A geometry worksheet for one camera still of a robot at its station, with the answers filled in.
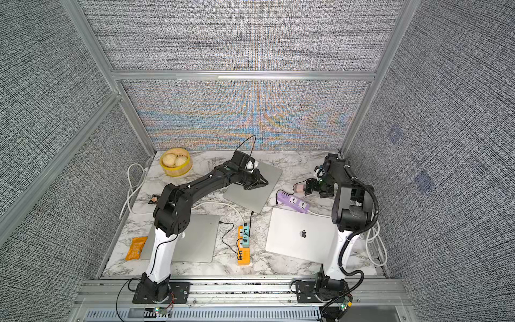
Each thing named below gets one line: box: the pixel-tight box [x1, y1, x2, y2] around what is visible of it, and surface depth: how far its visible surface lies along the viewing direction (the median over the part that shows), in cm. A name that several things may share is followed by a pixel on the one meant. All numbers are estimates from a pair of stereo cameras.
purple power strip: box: [276, 191, 311, 214], surface depth 97 cm
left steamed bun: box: [162, 152, 178, 168], surface depth 112 cm
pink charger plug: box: [295, 183, 306, 194], surface depth 102 cm
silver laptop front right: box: [265, 207, 336, 265], surface depth 92 cm
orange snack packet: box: [124, 236, 149, 261], surface depth 85 cm
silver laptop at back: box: [222, 161, 283, 214], surface depth 100 cm
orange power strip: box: [236, 225, 251, 266], surface depth 82 cm
